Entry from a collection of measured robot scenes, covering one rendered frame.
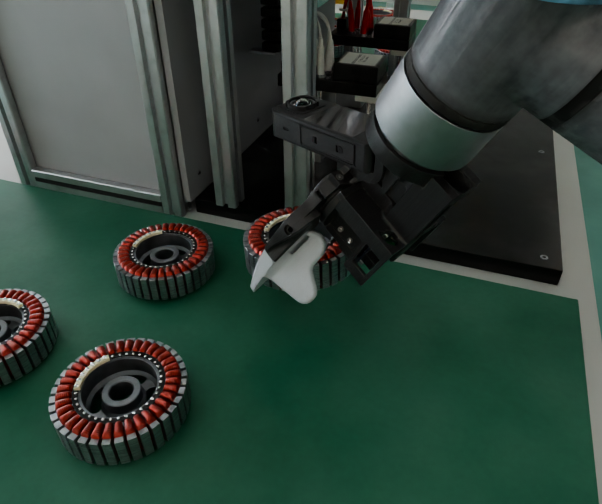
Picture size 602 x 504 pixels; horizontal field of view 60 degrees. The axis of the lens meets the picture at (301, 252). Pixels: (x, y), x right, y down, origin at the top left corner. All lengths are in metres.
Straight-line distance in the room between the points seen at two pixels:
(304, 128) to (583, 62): 0.21
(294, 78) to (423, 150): 0.29
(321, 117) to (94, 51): 0.37
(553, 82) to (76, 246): 0.58
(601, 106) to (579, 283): 0.40
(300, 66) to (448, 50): 0.30
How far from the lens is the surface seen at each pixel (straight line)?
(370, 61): 0.77
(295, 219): 0.41
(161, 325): 0.57
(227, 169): 0.67
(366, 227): 0.38
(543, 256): 0.67
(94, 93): 0.74
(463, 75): 0.30
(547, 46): 0.29
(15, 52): 0.80
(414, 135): 0.33
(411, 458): 0.46
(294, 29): 0.58
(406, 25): 0.98
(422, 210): 0.37
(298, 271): 0.44
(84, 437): 0.45
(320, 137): 0.41
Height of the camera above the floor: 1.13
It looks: 36 degrees down
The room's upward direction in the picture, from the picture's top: straight up
